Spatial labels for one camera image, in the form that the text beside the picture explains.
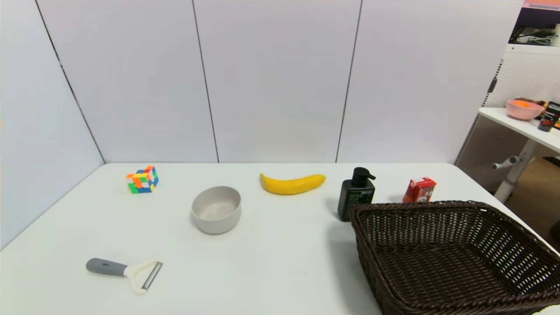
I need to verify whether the black pump soap bottle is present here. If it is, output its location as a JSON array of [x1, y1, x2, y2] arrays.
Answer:
[[337, 167, 376, 222]]

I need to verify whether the colourful puzzle cube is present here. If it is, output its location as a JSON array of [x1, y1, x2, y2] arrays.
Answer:
[[126, 165, 159, 194]]

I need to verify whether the white side table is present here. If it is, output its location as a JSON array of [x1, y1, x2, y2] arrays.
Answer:
[[479, 107, 560, 204]]

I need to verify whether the red drink carton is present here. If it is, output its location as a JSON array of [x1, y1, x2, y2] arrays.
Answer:
[[403, 177, 437, 203]]

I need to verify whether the white round bowl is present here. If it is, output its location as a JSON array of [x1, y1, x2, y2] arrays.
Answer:
[[191, 186, 242, 235]]

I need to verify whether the yellow banana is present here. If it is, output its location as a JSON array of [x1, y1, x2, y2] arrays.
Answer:
[[260, 173, 326, 196]]

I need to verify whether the pink bowl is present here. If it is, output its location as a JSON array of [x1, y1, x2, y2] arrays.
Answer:
[[506, 99, 545, 121]]

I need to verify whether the grey handled white peeler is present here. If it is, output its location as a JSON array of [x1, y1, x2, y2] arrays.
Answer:
[[86, 258, 163, 294]]

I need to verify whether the white perforated panel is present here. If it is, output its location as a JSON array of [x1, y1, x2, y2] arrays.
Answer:
[[454, 44, 560, 193]]

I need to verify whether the dark brown wicker basket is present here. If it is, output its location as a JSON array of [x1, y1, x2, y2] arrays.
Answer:
[[349, 200, 560, 315]]

